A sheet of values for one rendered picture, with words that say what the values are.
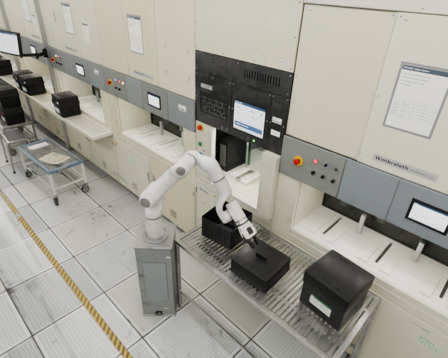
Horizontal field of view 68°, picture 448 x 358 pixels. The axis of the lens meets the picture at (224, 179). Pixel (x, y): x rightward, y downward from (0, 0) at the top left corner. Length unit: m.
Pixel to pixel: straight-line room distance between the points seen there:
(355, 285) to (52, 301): 2.45
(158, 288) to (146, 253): 0.36
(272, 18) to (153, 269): 1.88
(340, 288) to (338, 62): 1.21
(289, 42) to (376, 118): 0.66
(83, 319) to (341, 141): 2.41
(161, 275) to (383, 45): 2.06
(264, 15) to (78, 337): 2.65
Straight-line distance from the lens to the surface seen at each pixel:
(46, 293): 3.44
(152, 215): 2.37
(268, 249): 2.31
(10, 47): 5.09
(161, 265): 2.57
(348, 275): 2.06
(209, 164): 2.00
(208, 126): 2.71
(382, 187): 2.00
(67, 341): 3.06
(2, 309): 3.48
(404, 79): 1.83
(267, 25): 2.18
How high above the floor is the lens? 2.42
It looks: 31 degrees down
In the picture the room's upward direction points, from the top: 3 degrees clockwise
